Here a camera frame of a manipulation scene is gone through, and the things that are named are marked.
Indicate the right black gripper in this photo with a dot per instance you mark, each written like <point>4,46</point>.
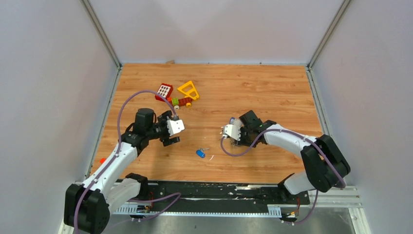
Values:
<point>242,142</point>

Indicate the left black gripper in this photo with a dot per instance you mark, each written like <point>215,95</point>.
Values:
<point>166,140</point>

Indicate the metal keyring holder red handle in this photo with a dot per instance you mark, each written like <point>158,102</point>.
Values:
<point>235,121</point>

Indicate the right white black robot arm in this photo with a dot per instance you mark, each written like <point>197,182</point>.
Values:
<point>325,166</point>

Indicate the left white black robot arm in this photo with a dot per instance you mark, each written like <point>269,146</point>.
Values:
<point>89,205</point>

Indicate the red toy brick car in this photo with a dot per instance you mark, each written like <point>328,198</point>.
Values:
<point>186,102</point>

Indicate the green toy brick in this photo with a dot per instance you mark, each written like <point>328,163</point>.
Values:
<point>175,102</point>

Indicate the red window toy brick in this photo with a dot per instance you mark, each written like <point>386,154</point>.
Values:
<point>165,90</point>

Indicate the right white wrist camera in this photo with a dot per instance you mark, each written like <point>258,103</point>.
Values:
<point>232,131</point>

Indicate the yellow triangular toy frame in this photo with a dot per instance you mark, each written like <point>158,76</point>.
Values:
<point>189,89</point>

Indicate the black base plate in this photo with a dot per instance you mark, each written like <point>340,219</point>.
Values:
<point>217,197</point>

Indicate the white slotted cable duct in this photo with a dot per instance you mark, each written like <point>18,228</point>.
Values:
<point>132,209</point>

